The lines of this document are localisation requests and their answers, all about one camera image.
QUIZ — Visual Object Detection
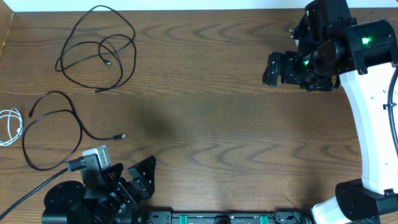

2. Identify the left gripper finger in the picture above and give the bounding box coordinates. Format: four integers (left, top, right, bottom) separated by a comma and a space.
102, 163, 124, 184
127, 156, 157, 196

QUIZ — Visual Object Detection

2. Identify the white usb cable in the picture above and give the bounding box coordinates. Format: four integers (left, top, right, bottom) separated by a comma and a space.
0, 108, 24, 147

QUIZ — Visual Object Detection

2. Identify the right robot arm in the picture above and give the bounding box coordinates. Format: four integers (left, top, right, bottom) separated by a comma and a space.
262, 0, 397, 223

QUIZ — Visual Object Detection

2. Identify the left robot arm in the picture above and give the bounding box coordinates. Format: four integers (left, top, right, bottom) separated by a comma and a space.
42, 155, 156, 224

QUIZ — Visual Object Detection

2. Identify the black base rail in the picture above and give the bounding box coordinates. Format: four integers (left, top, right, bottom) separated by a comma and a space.
144, 209, 313, 224

